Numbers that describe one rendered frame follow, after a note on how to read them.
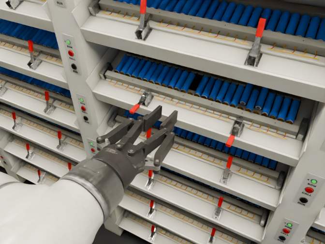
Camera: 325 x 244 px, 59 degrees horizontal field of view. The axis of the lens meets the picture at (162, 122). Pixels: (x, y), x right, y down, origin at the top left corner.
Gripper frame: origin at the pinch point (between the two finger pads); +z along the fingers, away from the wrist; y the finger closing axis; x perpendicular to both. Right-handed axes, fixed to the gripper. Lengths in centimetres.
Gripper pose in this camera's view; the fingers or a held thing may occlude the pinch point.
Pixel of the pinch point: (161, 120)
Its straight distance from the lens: 61.6
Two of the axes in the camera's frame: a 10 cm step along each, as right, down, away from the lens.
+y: -8.9, -3.0, 3.4
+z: 4.5, -4.6, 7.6
